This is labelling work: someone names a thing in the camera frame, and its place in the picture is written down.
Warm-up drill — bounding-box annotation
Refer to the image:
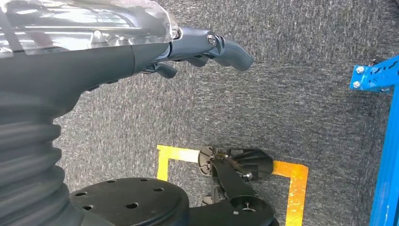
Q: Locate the yellow floor tape square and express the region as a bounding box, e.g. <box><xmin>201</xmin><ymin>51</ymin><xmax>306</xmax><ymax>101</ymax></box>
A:
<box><xmin>157</xmin><ymin>145</ymin><xmax>309</xmax><ymax>226</ymax></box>

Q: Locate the blue metal shelf rack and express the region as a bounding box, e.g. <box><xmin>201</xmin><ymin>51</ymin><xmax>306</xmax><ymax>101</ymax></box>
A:
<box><xmin>350</xmin><ymin>55</ymin><xmax>399</xmax><ymax>226</ymax></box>

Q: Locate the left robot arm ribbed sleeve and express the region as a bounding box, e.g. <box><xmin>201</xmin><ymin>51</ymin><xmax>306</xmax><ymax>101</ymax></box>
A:
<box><xmin>0</xmin><ymin>90</ymin><xmax>116</xmax><ymax>226</ymax></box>

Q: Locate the black robot caster leg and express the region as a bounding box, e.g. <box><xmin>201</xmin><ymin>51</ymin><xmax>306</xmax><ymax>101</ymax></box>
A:
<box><xmin>188</xmin><ymin>145</ymin><xmax>279</xmax><ymax>226</ymax></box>

